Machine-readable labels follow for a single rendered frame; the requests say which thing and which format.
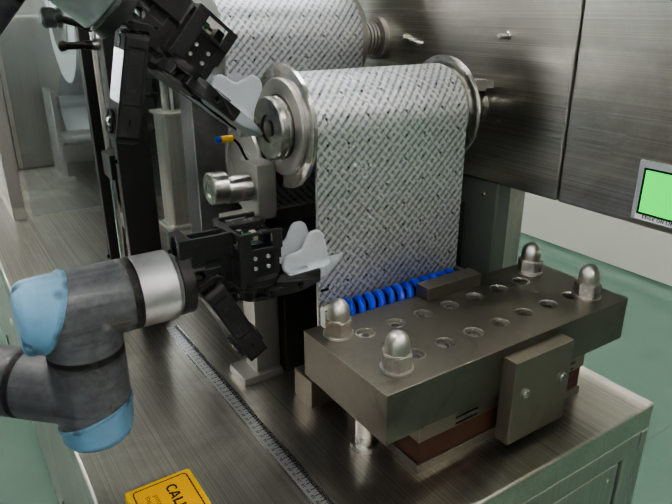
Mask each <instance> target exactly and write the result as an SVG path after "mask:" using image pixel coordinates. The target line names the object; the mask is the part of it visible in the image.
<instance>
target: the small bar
mask: <svg viewBox="0 0 672 504"><path fill-rule="evenodd" d="M480 279H481V273H480V272H477V271H475V270H473V269H471V268H465V269H462V270H459V271H455V272H452V273H449V274H445V275H442V276H439V277H435V278H432V279H429V280H425V281H422V282H419V283H417V285H416V295H417V296H419V297H420V298H422V299H424V300H426V301H431V300H434V299H437V298H441V297H444V296H447V295H450V294H453V293H456V292H459V291H462V290H465V289H468V288H472V287H475V286H478V285H480Z"/></svg>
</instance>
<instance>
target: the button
mask: <svg viewBox="0 0 672 504"><path fill-rule="evenodd" d="M125 501H126V504H212V503H211V502H210V500H209V499H208V497H207V495H206V494H205V492H204V491H203V489H202V488H201V486H200V484H199V483H198V481H197V480H196V478H195V477H194V475H193V473H192V472H191V470H190V469H189V468H188V469H185V470H182V471H180V472H177V473H175V474H172V475H170V476H167V477H165V478H162V479H160V480H157V481H155V482H152V483H150V484H147V485H145V486H142V487H140V488H137V489H135V490H132V491H130V492H127V493H126V494H125Z"/></svg>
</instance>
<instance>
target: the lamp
mask: <svg viewBox="0 0 672 504"><path fill-rule="evenodd" d="M639 212H642V213H646V214H650V215H653V216H657V217H661V218H664V219H668V220H671V221H672V175H668V174H663V173H658V172H654V171H649V170H646V175H645V180H644V185H643V190H642V196H641V201H640V206H639Z"/></svg>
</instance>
